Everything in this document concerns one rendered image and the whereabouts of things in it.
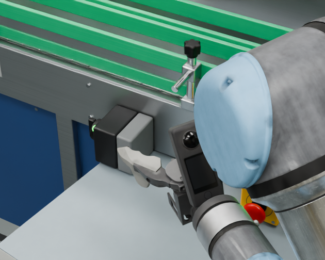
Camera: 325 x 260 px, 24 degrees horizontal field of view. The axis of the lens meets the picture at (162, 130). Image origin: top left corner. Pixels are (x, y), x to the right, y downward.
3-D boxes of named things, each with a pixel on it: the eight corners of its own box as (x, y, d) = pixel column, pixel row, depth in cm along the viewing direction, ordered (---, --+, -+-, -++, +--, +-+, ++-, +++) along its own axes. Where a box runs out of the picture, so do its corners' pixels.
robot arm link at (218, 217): (205, 233, 96) (261, 210, 98) (190, 211, 99) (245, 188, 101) (211, 271, 101) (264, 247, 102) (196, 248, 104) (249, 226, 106)
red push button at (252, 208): (272, 198, 122) (264, 212, 120) (270, 216, 124) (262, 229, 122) (250, 190, 123) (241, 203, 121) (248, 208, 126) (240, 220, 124)
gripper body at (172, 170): (165, 200, 114) (198, 255, 105) (157, 159, 108) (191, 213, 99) (210, 182, 115) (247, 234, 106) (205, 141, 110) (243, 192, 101)
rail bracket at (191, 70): (204, 108, 130) (207, 42, 122) (184, 131, 125) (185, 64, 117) (183, 101, 132) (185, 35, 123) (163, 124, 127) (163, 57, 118)
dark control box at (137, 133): (154, 152, 140) (153, 116, 135) (132, 177, 135) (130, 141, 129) (116, 138, 143) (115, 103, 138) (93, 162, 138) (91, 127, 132)
